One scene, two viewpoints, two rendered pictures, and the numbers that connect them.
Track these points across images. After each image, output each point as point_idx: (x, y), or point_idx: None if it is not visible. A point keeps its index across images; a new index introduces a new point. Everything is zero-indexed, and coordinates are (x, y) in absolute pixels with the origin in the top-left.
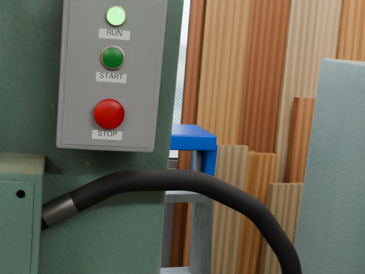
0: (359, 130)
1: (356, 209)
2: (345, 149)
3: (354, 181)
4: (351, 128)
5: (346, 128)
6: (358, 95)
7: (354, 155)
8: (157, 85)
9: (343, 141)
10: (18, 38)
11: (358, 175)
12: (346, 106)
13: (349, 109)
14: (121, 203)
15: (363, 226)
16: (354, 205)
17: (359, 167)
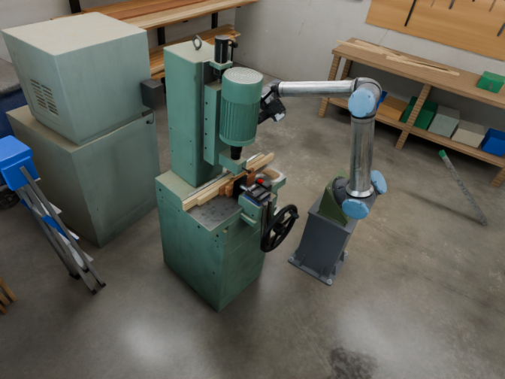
0: (90, 71)
1: (100, 95)
2: (86, 81)
3: (95, 88)
4: (86, 72)
5: (83, 74)
6: (84, 59)
7: (92, 80)
8: None
9: (83, 79)
10: None
11: (96, 85)
12: (80, 66)
13: (82, 66)
14: None
15: (104, 98)
16: (98, 95)
17: (95, 82)
